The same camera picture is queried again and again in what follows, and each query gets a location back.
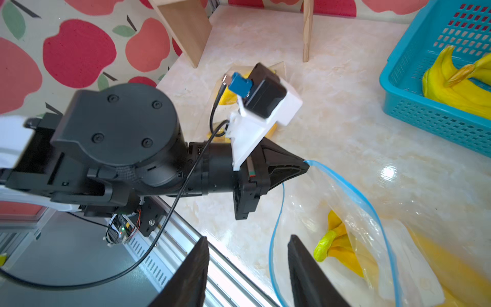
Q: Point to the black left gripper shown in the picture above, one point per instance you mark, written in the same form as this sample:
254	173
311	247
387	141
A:
253	180

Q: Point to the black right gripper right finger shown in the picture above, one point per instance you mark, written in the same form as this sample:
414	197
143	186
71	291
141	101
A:
310	286

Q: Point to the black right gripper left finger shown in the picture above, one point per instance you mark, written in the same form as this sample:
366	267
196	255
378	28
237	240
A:
188	285

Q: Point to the yellow bananas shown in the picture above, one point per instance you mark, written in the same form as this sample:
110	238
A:
446	84

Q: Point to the yellow banana bunch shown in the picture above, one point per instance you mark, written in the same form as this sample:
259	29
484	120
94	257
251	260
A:
228	103
402	264

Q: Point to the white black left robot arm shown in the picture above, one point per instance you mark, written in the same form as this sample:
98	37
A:
112	149

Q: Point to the wooden two-tier shelf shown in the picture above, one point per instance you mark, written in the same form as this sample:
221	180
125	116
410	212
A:
188	24

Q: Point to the teal plastic basket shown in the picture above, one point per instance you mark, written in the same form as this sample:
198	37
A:
420	80

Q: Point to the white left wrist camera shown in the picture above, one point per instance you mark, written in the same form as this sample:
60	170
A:
264	99

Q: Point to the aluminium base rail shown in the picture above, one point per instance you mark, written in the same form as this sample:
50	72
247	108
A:
66	250

